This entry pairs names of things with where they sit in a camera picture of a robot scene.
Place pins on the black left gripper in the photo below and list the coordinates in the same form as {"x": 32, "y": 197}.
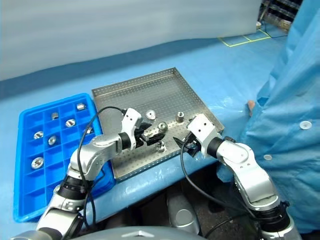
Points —
{"x": 140, "y": 140}

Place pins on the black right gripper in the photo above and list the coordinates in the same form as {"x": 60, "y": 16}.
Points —
{"x": 192, "y": 143}

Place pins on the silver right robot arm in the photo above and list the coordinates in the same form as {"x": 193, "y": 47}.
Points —
{"x": 250, "y": 175}

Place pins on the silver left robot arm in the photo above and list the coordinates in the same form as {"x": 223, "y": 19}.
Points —
{"x": 100, "y": 147}

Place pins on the perforated steel tray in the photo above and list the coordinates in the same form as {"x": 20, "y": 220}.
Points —
{"x": 160, "y": 92}

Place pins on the blue plastic compartment tray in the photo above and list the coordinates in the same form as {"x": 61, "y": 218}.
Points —
{"x": 27, "y": 187}

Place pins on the person's bare hand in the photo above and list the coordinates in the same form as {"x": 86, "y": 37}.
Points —
{"x": 251, "y": 106}

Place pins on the metal roller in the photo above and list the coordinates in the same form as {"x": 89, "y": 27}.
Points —
{"x": 162, "y": 126}
{"x": 37, "y": 162}
{"x": 89, "y": 130}
{"x": 38, "y": 135}
{"x": 81, "y": 106}
{"x": 70, "y": 122}
{"x": 179, "y": 117}
{"x": 52, "y": 140}

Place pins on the metal nut near edge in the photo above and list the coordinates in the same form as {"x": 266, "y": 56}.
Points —
{"x": 160, "y": 147}

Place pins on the grey rounded robot leg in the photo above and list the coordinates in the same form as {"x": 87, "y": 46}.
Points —
{"x": 183, "y": 215}

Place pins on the blue plastic table cover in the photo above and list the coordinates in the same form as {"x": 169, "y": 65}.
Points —
{"x": 225, "y": 75}

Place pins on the grey robot torso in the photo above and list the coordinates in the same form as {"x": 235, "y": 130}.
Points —
{"x": 112, "y": 233}

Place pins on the person in blue coat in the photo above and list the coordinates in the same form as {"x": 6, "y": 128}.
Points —
{"x": 292, "y": 112}

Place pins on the yellow floor marking tape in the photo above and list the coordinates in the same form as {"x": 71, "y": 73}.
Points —
{"x": 246, "y": 38}

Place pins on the tape roll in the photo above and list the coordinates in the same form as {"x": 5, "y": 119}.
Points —
{"x": 258, "y": 24}

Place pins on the dark storage shelf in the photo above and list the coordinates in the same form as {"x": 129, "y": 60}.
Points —
{"x": 280, "y": 12}

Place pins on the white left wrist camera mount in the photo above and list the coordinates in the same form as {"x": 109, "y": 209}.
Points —
{"x": 131, "y": 118}

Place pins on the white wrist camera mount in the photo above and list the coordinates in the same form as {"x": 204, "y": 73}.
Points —
{"x": 202, "y": 128}
{"x": 131, "y": 118}

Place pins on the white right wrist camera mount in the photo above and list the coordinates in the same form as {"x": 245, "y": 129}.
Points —
{"x": 202, "y": 128}

